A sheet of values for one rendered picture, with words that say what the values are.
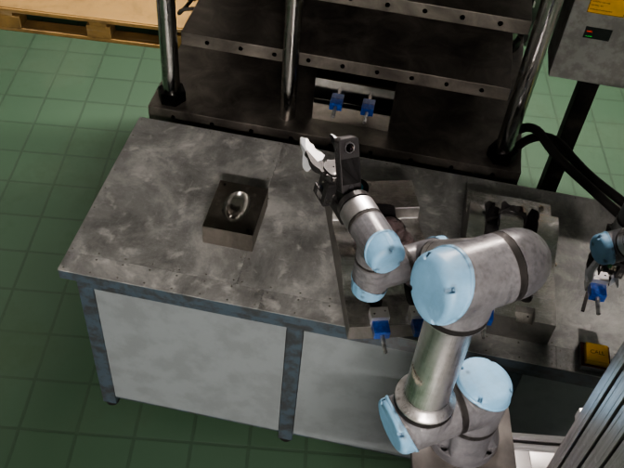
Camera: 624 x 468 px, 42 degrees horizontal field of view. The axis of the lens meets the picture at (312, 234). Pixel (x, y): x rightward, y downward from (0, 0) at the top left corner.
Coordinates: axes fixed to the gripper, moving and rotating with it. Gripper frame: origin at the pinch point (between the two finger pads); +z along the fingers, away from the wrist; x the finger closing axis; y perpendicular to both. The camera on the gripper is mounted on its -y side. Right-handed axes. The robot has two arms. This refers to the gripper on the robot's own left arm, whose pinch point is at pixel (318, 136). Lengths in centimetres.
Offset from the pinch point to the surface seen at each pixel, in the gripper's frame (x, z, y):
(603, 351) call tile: 79, -40, 52
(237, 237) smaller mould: 1, 30, 61
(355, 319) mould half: 20, -8, 58
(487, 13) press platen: 82, 54, 5
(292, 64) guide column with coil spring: 35, 82, 39
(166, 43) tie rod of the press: -1, 103, 42
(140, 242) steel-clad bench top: -24, 42, 69
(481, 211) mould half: 67, 9, 43
